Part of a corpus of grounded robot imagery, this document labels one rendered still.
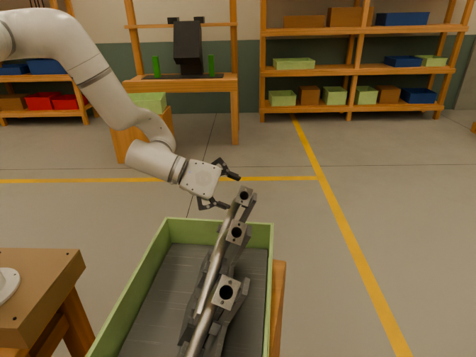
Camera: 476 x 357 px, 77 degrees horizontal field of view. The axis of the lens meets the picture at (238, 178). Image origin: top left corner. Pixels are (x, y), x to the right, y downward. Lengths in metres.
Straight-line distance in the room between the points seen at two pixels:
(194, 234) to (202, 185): 0.38
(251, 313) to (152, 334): 0.29
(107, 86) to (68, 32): 0.13
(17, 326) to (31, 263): 0.26
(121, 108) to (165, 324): 0.62
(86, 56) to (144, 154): 0.27
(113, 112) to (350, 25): 4.74
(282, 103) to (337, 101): 0.91
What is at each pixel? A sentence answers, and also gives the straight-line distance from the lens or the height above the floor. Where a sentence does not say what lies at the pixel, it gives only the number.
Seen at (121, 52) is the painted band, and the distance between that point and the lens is 6.00.
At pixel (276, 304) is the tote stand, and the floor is 0.79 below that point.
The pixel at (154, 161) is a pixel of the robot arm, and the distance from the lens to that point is 0.86.
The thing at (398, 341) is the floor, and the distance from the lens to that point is 2.13.
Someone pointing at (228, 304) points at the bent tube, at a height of 1.16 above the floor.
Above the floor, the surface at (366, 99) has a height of 0.35.
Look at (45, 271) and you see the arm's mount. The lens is 1.17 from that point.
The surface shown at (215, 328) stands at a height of 1.02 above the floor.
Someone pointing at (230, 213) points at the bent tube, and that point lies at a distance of 0.98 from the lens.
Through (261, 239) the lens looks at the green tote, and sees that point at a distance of 1.16.
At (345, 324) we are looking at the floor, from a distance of 2.09.
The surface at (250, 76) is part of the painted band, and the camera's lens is 5.67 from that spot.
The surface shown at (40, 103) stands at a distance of 6.25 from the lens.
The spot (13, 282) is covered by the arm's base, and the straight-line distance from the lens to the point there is 1.17.
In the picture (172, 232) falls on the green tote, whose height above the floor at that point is 0.89.
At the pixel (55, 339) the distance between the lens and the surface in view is 1.28.
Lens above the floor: 1.64
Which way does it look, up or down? 29 degrees down
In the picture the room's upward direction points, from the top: 1 degrees counter-clockwise
